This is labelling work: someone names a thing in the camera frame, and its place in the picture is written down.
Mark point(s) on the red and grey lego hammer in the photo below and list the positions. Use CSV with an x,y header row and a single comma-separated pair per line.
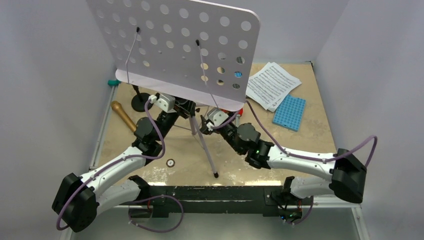
x,y
240,112

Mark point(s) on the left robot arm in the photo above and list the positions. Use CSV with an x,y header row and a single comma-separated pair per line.
x,y
81,198

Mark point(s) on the aluminium frame rail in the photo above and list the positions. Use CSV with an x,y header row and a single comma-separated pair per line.
x,y
104,121

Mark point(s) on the light blue lego baseplate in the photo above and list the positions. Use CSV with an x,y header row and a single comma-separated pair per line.
x,y
289,113

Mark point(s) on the gold microphone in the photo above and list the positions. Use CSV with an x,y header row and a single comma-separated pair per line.
x,y
119,110

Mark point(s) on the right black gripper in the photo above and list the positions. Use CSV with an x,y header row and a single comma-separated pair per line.
x,y
205,128

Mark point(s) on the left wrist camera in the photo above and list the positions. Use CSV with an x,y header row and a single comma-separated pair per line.
x,y
163,101

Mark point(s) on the sheet music page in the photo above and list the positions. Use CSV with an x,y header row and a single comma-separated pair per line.
x,y
269,84
273,107

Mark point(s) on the teal clamp on rail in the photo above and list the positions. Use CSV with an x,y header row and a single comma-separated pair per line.
x,y
113,83

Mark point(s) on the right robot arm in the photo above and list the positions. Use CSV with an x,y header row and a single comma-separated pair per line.
x,y
340,174

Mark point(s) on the black microphone stand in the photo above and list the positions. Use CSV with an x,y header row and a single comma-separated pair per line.
x,y
139,100

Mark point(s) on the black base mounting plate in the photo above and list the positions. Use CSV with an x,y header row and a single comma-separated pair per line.
x,y
267,201

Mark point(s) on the lavender tripod music stand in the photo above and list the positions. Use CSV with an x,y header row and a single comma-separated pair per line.
x,y
190,49

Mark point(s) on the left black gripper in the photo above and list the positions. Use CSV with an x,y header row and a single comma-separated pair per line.
x,y
184,105

